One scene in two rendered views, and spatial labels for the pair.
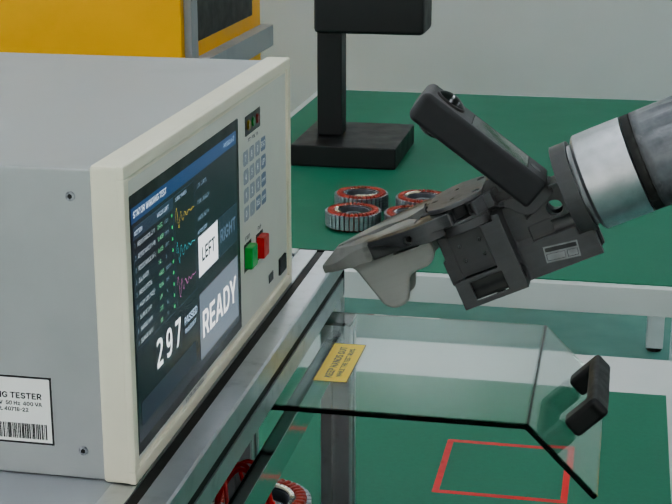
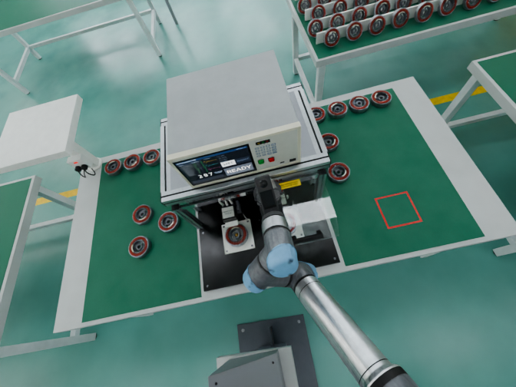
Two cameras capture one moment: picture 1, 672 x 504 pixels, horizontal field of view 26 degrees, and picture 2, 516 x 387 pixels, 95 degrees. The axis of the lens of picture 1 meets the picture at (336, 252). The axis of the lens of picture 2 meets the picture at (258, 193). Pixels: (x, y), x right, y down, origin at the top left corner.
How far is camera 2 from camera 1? 1.18 m
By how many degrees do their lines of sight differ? 74
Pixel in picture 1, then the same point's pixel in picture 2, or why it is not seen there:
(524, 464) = (404, 213)
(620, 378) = (490, 219)
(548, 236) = not seen: hidden behind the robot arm
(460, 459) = (396, 198)
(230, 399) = (229, 183)
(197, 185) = (217, 157)
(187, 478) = (197, 193)
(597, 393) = (296, 240)
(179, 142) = (203, 152)
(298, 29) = not seen: outside the picture
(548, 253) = not seen: hidden behind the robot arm
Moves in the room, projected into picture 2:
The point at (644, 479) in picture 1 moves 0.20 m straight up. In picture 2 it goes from (415, 243) to (439, 231)
